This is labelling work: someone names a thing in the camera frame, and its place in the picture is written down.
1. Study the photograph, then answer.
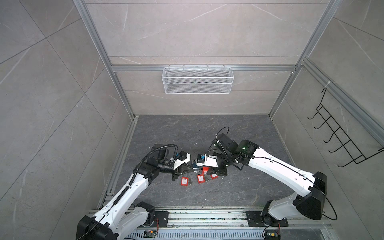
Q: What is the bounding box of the metal base rail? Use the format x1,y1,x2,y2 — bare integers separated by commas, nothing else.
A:
127,207,338,240

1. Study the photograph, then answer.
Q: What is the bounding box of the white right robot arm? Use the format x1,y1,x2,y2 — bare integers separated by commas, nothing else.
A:
197,134,327,226

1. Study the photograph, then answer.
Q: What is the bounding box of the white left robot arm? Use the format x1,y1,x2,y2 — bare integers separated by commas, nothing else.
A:
76,144,191,240

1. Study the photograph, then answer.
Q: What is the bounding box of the white wire mesh basket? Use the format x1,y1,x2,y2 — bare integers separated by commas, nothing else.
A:
162,67,234,95

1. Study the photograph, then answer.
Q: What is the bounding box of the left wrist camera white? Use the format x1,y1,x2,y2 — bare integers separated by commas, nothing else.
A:
174,151,191,170

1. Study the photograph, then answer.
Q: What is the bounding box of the black wire hook rack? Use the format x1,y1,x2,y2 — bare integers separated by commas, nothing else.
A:
307,88,384,168

